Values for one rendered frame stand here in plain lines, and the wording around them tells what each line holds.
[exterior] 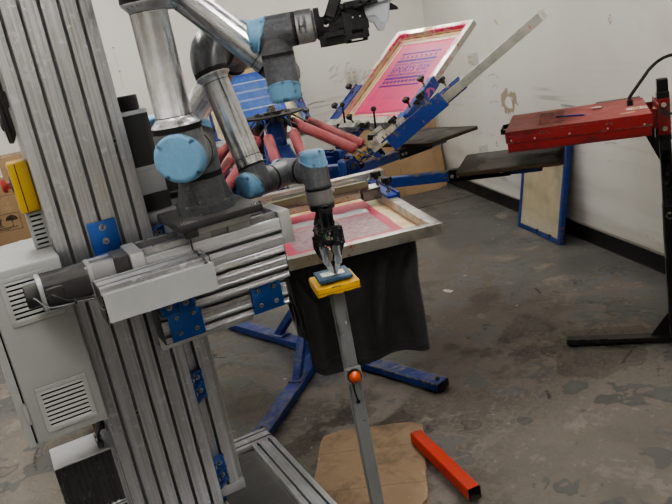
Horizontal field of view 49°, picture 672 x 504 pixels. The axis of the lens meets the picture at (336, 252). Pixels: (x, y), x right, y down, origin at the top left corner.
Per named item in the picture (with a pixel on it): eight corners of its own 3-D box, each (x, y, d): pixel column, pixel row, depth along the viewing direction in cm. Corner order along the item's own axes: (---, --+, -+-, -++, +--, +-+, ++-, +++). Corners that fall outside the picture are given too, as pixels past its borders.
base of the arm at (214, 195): (187, 220, 182) (178, 181, 179) (172, 212, 195) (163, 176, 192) (244, 204, 188) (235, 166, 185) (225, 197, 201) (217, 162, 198)
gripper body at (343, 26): (371, 39, 170) (319, 49, 171) (364, 1, 169) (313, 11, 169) (372, 34, 163) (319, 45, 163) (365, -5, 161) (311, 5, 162)
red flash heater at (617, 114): (652, 119, 332) (650, 92, 329) (663, 138, 291) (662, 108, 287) (514, 137, 352) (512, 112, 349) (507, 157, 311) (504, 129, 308)
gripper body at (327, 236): (320, 251, 205) (312, 210, 201) (314, 244, 213) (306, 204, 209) (346, 245, 206) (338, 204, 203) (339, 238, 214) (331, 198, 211)
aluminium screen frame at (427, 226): (444, 233, 238) (442, 222, 237) (268, 276, 228) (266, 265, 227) (377, 193, 312) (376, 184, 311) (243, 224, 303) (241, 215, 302)
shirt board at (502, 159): (565, 159, 346) (564, 142, 344) (565, 179, 310) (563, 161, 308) (303, 190, 390) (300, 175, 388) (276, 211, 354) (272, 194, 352)
